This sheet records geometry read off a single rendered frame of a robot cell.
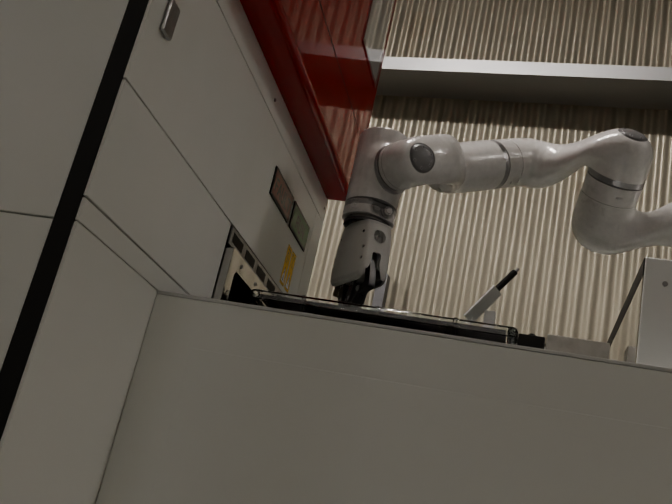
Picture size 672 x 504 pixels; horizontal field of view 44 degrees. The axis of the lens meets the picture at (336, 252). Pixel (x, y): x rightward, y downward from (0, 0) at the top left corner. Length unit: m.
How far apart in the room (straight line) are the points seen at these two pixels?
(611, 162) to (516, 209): 1.92
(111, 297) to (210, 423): 0.17
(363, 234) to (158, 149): 0.45
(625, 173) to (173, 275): 0.84
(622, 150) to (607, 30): 2.35
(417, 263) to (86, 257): 2.63
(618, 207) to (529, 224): 1.86
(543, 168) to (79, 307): 0.97
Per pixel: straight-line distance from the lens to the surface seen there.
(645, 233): 1.56
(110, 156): 0.86
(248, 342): 0.93
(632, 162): 1.53
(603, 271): 3.34
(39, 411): 0.82
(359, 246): 1.29
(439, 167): 1.31
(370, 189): 1.32
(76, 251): 0.82
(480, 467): 0.86
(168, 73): 0.96
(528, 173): 1.57
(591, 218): 1.57
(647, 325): 0.97
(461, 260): 3.37
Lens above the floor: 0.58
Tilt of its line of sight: 19 degrees up
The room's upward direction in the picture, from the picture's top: 12 degrees clockwise
